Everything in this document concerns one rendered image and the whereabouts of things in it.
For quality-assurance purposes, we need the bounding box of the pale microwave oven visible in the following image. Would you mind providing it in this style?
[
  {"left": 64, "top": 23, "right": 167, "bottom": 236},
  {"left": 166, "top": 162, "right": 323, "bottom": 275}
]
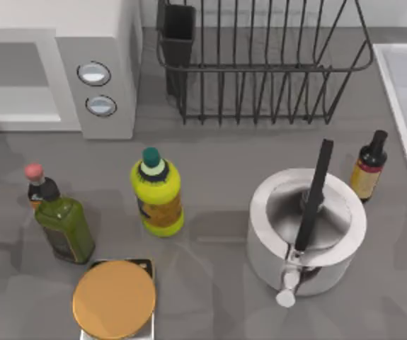
[{"left": 0, "top": 0, "right": 143, "bottom": 141}]

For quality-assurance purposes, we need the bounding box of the silver pot with black handle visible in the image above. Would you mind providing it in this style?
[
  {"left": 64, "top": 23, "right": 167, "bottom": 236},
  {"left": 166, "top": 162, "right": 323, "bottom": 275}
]
[{"left": 247, "top": 138, "right": 368, "bottom": 308}]

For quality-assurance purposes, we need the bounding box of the dark green bottle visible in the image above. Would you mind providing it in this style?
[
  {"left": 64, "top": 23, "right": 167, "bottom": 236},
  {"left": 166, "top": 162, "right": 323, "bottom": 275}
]
[{"left": 24, "top": 163, "right": 96, "bottom": 266}]

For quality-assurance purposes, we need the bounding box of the small brown bottle black cap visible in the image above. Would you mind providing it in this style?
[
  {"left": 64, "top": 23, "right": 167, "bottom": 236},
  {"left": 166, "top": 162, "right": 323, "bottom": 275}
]
[{"left": 349, "top": 129, "right": 389, "bottom": 204}]

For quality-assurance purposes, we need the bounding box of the kitchen scale with orange plate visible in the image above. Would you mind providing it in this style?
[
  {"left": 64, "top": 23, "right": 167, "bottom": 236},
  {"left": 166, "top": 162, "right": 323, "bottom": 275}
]
[{"left": 71, "top": 258, "right": 158, "bottom": 340}]

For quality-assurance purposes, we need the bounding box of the round grey microwave knob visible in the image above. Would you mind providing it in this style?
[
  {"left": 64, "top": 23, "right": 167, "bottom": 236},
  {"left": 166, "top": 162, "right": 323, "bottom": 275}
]
[
  {"left": 76, "top": 60, "right": 112, "bottom": 87},
  {"left": 84, "top": 94, "right": 118, "bottom": 118}
]

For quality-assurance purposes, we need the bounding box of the black cutlery holder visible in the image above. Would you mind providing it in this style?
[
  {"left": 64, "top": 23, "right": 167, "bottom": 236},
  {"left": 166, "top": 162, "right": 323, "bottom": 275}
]
[{"left": 156, "top": 3, "right": 197, "bottom": 97}]

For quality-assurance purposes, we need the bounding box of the yellow bottle with green cap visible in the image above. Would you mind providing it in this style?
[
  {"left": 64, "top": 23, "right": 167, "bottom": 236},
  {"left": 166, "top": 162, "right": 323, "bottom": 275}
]
[{"left": 129, "top": 147, "right": 185, "bottom": 238}]

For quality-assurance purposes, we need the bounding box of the dark wire dish rack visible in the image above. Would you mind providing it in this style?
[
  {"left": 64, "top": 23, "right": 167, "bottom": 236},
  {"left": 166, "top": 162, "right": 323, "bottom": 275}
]
[{"left": 155, "top": 0, "right": 374, "bottom": 126}]

